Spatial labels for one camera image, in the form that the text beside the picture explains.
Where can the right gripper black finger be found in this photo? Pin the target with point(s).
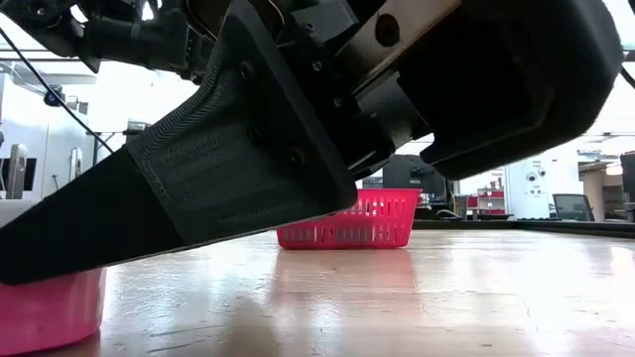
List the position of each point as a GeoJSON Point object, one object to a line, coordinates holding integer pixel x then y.
{"type": "Point", "coordinates": [223, 173]}

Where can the pink white USB charger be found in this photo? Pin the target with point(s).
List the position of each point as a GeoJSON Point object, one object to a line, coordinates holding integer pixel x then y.
{"type": "Point", "coordinates": [49, 312]}

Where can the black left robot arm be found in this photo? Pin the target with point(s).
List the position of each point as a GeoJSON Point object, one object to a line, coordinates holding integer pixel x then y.
{"type": "Point", "coordinates": [30, 15]}

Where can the red tool cabinet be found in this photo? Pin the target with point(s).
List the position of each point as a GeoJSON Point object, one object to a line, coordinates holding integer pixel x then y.
{"type": "Point", "coordinates": [491, 196]}

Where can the white square pillar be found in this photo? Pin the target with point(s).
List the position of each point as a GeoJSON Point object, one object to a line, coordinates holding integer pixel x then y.
{"type": "Point", "coordinates": [528, 198]}

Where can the grey monitor stand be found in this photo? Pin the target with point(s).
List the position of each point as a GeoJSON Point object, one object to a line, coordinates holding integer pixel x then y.
{"type": "Point", "coordinates": [75, 163]}
{"type": "Point", "coordinates": [17, 171]}

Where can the tan wooden cabinet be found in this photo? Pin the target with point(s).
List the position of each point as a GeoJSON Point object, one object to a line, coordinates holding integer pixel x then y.
{"type": "Point", "coordinates": [595, 193]}

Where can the red plastic basket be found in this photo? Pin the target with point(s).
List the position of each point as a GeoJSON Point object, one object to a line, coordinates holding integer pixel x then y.
{"type": "Point", "coordinates": [377, 218]}

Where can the black ceiling-mounted camera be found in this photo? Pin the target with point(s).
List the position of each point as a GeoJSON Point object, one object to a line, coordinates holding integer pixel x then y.
{"type": "Point", "coordinates": [53, 96]}

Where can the black aluminium table frame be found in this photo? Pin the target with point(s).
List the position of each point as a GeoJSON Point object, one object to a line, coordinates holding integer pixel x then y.
{"type": "Point", "coordinates": [570, 228]}

